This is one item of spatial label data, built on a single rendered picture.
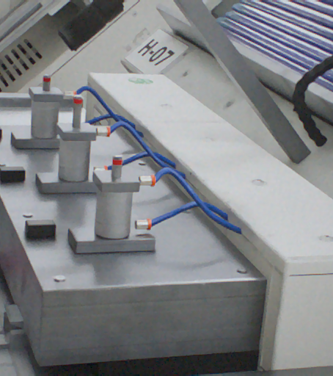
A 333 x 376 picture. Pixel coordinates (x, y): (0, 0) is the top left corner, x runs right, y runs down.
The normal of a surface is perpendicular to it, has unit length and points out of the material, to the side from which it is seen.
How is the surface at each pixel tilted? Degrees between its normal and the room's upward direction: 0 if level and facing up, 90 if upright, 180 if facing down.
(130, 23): 90
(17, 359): 48
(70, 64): 90
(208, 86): 90
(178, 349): 90
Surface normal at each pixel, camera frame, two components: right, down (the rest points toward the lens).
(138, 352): 0.30, 0.32
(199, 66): -0.58, -0.69
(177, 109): 0.08, -0.95
